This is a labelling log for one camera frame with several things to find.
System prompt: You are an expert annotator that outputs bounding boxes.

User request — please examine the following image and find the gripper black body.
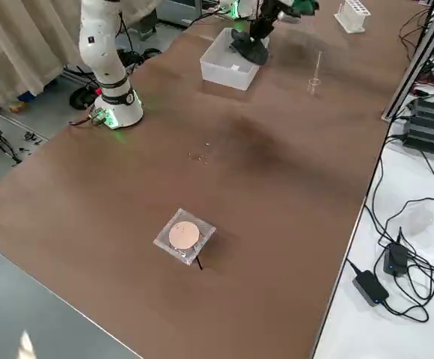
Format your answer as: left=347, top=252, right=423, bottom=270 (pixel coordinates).
left=256, top=0, right=293, bottom=25

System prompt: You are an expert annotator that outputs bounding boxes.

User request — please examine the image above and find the black cable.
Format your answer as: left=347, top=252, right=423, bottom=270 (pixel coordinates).
left=383, top=257, right=434, bottom=325
left=364, top=134, right=407, bottom=248
left=379, top=199, right=434, bottom=248

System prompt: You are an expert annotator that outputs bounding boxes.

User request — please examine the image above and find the aluminium frame post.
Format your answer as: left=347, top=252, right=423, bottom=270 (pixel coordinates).
left=380, top=0, right=434, bottom=123

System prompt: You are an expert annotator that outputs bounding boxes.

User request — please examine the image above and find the black caster wheel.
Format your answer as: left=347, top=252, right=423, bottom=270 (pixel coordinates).
left=69, top=84, right=99, bottom=111

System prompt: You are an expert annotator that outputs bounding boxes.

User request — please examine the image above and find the white test tube rack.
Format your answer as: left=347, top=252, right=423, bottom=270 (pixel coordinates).
left=333, top=0, right=372, bottom=34

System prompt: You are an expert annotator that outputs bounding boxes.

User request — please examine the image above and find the grey desk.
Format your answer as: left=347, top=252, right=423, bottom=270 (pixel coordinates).
left=0, top=235, right=143, bottom=359

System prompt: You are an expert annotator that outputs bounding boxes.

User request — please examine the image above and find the grey cloth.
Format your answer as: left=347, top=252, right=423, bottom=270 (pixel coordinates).
left=228, top=28, right=270, bottom=67

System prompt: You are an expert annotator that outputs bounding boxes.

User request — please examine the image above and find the black power supply box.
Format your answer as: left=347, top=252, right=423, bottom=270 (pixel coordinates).
left=402, top=97, right=434, bottom=160

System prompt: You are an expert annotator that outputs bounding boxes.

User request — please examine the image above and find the green cloth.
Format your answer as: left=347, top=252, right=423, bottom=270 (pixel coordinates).
left=290, top=0, right=322, bottom=18

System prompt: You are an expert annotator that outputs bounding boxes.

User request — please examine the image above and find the black power adapter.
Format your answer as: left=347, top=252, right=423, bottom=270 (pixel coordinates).
left=383, top=242, right=412, bottom=277
left=352, top=269, right=390, bottom=307

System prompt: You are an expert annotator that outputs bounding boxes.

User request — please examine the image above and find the white plastic box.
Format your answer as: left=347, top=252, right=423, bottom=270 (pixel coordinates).
left=200, top=28, right=270, bottom=90

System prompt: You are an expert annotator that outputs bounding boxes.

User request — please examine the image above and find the beige curtain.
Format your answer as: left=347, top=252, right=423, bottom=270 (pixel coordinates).
left=0, top=0, right=158, bottom=98

